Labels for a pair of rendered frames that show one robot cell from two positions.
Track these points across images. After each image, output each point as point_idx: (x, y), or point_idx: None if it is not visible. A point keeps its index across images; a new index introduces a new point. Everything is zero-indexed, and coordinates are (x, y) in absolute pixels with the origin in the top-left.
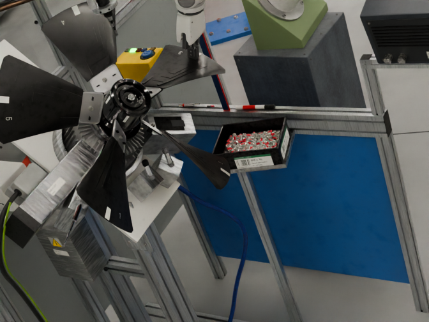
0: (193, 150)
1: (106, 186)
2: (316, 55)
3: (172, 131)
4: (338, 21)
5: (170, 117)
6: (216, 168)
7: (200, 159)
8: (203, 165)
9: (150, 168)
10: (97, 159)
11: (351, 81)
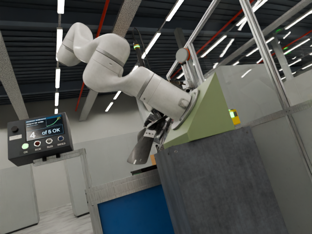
0: (139, 147)
1: (139, 139)
2: (157, 160)
3: (160, 143)
4: (165, 151)
5: (163, 138)
6: (134, 158)
7: (135, 150)
8: (133, 152)
9: (156, 148)
10: (140, 130)
11: (185, 226)
